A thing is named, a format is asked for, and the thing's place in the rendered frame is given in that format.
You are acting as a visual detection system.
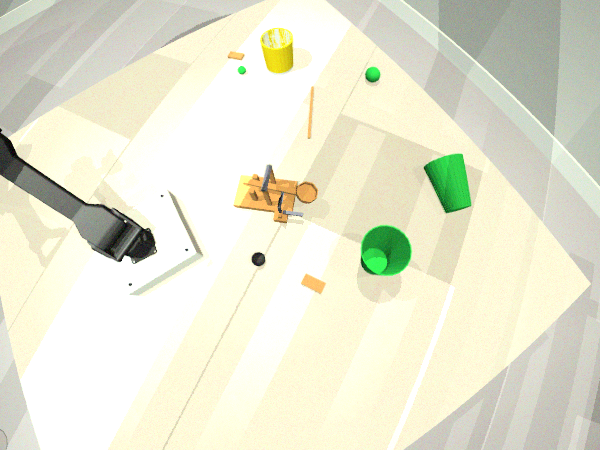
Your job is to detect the dark grey ball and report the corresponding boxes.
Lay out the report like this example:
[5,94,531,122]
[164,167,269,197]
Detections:
[252,252,265,266]

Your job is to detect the orange rectangular block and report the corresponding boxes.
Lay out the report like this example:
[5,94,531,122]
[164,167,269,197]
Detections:
[301,273,326,294]
[228,51,245,60]

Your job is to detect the yellow tapered cup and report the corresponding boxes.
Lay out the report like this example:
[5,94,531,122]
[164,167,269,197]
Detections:
[260,28,293,75]

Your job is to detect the green cup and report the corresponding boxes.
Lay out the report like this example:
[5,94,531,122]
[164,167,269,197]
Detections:
[424,154,471,213]
[360,225,411,276]

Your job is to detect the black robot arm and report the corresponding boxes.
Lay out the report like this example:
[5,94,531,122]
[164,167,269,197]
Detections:
[0,133,157,264]

